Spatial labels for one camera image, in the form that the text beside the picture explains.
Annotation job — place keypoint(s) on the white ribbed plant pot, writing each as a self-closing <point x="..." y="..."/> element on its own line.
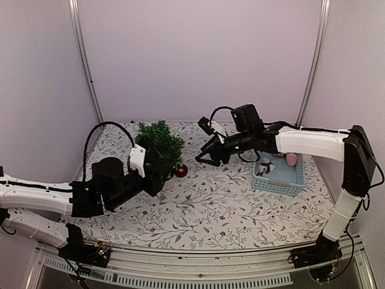
<point x="169" y="181"/>

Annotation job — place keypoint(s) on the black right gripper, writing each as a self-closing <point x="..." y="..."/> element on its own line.
<point x="217" y="147"/>

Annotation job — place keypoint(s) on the aluminium corner post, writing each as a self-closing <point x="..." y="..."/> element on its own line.
<point x="316" y="57"/>
<point x="80" y="42"/>

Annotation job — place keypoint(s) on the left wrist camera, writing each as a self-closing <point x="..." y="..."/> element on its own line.
<point x="136" y="159"/>

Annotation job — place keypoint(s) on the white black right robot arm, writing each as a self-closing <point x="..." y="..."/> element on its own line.
<point x="350" y="147"/>

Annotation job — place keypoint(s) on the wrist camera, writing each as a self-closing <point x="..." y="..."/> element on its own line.
<point x="136" y="159"/>
<point x="211" y="127"/>

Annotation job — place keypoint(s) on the pink pompom ornament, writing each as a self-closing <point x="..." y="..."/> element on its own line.
<point x="291" y="159"/>

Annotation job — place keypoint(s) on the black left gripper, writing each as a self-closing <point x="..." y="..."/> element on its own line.
<point x="152" y="188"/>

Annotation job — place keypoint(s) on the dark red bauble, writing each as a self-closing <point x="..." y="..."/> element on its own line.
<point x="181" y="170"/>

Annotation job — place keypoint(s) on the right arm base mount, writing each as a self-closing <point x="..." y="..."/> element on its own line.
<point x="323" y="250"/>

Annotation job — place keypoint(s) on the aluminium front rail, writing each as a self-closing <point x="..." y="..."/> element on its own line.
<point x="139" y="267"/>

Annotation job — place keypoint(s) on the small green christmas tree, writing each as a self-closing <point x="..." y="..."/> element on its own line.
<point x="162" y="147"/>

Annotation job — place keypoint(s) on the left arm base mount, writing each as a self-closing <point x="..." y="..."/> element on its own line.
<point x="96" y="254"/>

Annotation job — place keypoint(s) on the white cotton boll ornament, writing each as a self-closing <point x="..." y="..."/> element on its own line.
<point x="265" y="168"/>

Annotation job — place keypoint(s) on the light blue perforated basket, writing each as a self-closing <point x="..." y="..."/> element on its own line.
<point x="284" y="180"/>

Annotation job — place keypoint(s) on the aluminium corner post right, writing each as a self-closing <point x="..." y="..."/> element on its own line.
<point x="316" y="57"/>

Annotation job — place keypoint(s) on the aluminium corner post left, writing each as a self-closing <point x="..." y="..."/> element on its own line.
<point x="80" y="42"/>

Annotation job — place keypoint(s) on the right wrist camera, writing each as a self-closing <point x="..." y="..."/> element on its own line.
<point x="211" y="127"/>

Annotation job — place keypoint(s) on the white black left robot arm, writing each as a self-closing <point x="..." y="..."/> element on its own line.
<point x="20" y="202"/>

